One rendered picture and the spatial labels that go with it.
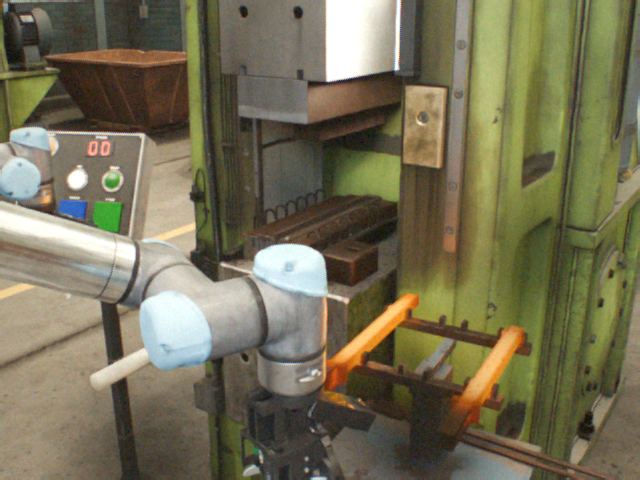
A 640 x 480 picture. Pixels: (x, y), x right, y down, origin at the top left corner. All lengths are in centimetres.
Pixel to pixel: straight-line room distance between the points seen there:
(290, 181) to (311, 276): 126
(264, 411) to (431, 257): 92
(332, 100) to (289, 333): 95
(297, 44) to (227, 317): 94
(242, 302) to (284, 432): 18
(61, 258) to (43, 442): 209
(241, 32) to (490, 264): 75
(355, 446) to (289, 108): 74
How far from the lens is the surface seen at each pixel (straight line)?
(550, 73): 183
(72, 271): 75
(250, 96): 163
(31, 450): 278
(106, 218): 183
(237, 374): 183
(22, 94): 667
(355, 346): 130
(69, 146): 195
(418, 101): 152
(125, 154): 187
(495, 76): 148
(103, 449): 270
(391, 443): 152
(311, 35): 151
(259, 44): 159
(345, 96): 165
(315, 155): 204
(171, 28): 1067
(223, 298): 69
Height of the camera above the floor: 155
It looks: 20 degrees down
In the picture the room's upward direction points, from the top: straight up
